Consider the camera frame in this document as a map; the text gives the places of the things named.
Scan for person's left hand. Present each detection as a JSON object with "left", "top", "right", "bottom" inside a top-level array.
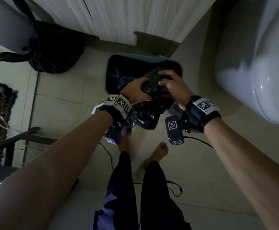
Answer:
[{"left": 121, "top": 77, "right": 152, "bottom": 105}]

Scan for person's right hand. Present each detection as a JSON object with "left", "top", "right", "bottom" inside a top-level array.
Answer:
[{"left": 157, "top": 70, "right": 195, "bottom": 111}]

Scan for black plastic bag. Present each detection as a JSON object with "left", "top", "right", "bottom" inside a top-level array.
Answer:
[{"left": 132, "top": 65, "right": 176, "bottom": 131}]

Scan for person's left forearm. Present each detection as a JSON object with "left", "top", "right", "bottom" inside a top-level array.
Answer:
[{"left": 0, "top": 110, "right": 114, "bottom": 230}]

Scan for person's right forearm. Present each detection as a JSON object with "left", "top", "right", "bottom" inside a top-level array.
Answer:
[{"left": 204, "top": 116, "right": 279, "bottom": 230}]

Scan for teal trash bin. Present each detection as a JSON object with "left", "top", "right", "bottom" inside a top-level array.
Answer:
[{"left": 104, "top": 54, "right": 183, "bottom": 113}]

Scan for black left wristband with markers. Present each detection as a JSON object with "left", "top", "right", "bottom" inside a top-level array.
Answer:
[{"left": 92, "top": 93, "right": 133, "bottom": 123}]

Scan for black wristband with markers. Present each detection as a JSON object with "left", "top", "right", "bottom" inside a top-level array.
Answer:
[
  {"left": 92, "top": 93, "right": 133, "bottom": 123},
  {"left": 183, "top": 95, "right": 222, "bottom": 134}
]

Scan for black right wristband with markers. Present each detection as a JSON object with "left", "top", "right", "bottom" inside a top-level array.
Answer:
[{"left": 183, "top": 95, "right": 222, "bottom": 134}]

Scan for person's left foot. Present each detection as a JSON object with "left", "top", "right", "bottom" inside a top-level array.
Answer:
[{"left": 118, "top": 136, "right": 131, "bottom": 154}]

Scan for person's foot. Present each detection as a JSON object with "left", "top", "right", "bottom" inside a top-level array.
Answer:
[
  {"left": 143, "top": 142, "right": 169, "bottom": 169},
  {"left": 118, "top": 136, "right": 131, "bottom": 154}
]

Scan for white wood-grain cabinet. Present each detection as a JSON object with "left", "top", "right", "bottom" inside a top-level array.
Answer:
[{"left": 0, "top": 0, "right": 219, "bottom": 44}]

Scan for person's right foot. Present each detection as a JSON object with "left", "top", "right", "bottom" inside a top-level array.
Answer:
[{"left": 143, "top": 142, "right": 169, "bottom": 169}]

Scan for tied black garbage bag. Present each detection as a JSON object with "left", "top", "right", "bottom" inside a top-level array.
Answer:
[{"left": 0, "top": 19, "right": 85, "bottom": 74}]

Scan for white toilet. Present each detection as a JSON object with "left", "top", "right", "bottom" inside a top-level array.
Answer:
[{"left": 214, "top": 0, "right": 279, "bottom": 125}]

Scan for person's dark blue trousers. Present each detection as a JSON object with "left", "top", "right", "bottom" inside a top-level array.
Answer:
[{"left": 91, "top": 151, "right": 193, "bottom": 230}]

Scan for black metal stand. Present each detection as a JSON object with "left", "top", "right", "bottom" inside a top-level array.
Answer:
[{"left": 0, "top": 126, "right": 59, "bottom": 166}]

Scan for grey door panel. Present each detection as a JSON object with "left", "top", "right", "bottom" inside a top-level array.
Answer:
[{"left": 0, "top": 0, "right": 38, "bottom": 56}]

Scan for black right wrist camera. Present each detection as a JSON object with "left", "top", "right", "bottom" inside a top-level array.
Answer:
[{"left": 165, "top": 116, "right": 186, "bottom": 146}]

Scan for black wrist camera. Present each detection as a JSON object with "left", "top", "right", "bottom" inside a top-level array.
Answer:
[
  {"left": 104, "top": 122, "right": 133, "bottom": 146},
  {"left": 165, "top": 116, "right": 186, "bottom": 146}
]

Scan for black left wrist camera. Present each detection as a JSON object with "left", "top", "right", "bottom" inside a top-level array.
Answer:
[{"left": 104, "top": 122, "right": 133, "bottom": 146}]

